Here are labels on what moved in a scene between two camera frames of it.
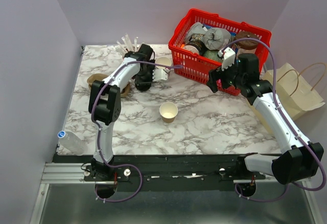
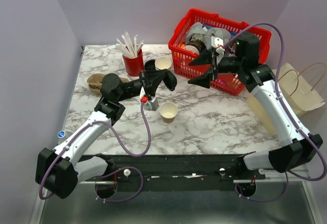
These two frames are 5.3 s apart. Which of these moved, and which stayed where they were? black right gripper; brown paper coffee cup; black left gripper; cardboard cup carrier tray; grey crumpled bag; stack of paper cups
Moved: black right gripper; black left gripper
Stayed: brown paper coffee cup; stack of paper cups; cardboard cup carrier tray; grey crumpled bag
